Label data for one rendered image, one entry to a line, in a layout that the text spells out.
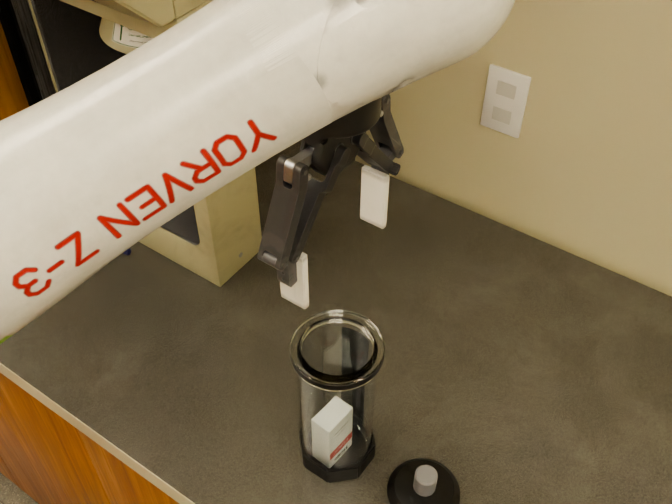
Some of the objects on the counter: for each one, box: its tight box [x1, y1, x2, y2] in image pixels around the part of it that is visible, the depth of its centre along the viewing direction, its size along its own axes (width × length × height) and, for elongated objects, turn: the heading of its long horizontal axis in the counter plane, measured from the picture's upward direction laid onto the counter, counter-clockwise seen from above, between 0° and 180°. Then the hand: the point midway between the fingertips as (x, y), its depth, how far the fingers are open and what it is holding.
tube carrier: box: [290, 309, 385, 469], centre depth 93 cm, size 11×11×21 cm
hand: (336, 251), depth 76 cm, fingers open, 13 cm apart
